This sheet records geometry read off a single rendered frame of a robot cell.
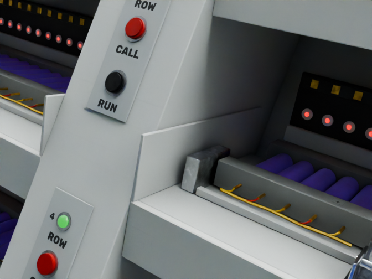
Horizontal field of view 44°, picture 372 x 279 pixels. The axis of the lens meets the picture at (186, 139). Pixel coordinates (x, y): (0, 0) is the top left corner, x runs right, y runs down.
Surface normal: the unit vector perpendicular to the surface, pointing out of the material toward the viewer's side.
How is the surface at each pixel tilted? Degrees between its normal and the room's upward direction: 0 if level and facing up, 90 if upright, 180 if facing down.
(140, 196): 90
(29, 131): 20
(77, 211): 90
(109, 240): 90
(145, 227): 109
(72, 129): 90
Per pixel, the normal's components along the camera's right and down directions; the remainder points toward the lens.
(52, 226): -0.46, -0.16
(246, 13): -0.55, 0.15
